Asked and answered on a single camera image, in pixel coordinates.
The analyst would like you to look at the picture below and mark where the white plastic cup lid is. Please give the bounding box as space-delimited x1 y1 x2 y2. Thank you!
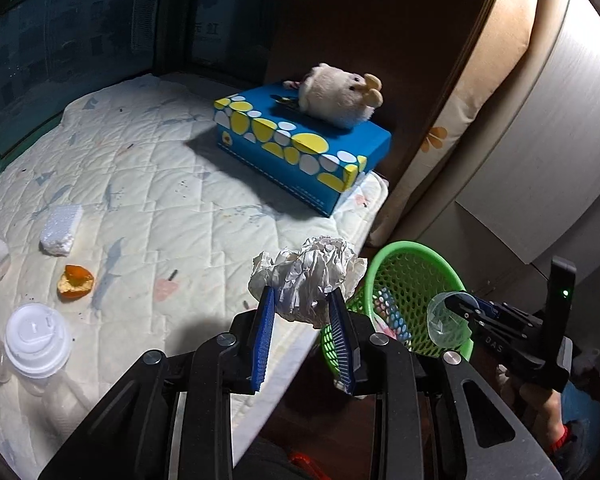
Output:
5 304 73 380

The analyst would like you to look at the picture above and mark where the orange peel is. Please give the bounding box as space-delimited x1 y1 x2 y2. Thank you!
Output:
57 264 95 301

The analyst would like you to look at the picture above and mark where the white styrofoam block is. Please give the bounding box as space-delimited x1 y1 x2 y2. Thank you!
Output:
40 205 83 257

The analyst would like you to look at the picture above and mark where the green mesh trash basket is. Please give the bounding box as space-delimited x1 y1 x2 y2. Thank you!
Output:
346 240 474 360

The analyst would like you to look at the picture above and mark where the white quilted mattress pad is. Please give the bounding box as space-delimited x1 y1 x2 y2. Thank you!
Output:
0 75 388 479

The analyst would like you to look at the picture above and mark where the blue yellow tissue box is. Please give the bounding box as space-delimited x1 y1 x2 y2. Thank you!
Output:
213 84 391 217

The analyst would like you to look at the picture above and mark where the pink wrapper in basket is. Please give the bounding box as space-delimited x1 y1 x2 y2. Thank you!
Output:
373 292 412 346

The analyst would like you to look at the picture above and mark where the person's right hand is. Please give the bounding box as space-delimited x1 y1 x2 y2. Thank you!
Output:
495 364 566 445

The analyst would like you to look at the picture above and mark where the small clear plastic cup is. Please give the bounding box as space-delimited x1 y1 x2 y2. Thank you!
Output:
427 292 478 349

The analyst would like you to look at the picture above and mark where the beige plush toy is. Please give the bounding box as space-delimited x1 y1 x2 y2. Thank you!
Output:
283 63 384 130

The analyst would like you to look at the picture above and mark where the floral beige curtain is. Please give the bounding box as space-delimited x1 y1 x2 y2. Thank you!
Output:
367 0 538 247

